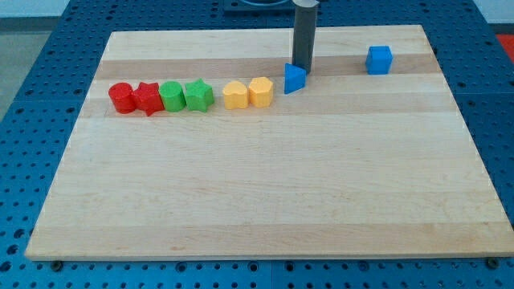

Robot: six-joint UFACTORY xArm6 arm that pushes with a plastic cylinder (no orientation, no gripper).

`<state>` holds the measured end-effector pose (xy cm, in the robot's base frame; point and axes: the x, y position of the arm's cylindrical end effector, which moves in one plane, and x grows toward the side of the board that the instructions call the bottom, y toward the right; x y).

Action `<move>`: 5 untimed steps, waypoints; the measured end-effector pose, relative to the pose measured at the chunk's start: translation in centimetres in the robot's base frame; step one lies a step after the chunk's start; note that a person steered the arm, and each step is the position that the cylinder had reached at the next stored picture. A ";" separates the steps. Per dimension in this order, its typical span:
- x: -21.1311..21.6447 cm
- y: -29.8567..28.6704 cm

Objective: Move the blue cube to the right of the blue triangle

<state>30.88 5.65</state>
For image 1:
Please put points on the red star block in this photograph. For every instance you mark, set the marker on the red star block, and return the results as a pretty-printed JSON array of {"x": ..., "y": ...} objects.
[{"x": 148, "y": 98}]

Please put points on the green cylinder block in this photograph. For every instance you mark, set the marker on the green cylinder block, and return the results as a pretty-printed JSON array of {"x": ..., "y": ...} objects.
[{"x": 172, "y": 96}]

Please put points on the green star block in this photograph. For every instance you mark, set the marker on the green star block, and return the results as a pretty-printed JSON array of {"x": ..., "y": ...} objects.
[{"x": 199, "y": 95}]

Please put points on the blue triangle block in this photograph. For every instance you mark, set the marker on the blue triangle block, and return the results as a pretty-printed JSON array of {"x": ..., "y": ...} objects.
[{"x": 294, "y": 78}]

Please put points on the yellow hexagon block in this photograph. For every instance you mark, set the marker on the yellow hexagon block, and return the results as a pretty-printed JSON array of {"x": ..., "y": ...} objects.
[{"x": 261, "y": 91}]

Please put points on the wooden board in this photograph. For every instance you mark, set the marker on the wooden board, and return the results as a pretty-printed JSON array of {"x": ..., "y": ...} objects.
[{"x": 351, "y": 166}]

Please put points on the yellow heart block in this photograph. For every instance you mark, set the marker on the yellow heart block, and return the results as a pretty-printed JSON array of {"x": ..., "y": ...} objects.
[{"x": 235, "y": 95}]

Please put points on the blue cube block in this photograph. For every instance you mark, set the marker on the blue cube block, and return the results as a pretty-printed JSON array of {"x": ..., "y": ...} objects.
[{"x": 379, "y": 60}]

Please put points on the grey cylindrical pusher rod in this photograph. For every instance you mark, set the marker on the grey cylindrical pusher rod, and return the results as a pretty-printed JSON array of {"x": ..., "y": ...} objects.
[{"x": 304, "y": 32}]

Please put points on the red cylinder block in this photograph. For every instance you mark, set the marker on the red cylinder block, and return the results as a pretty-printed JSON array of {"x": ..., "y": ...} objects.
[{"x": 121, "y": 95}]

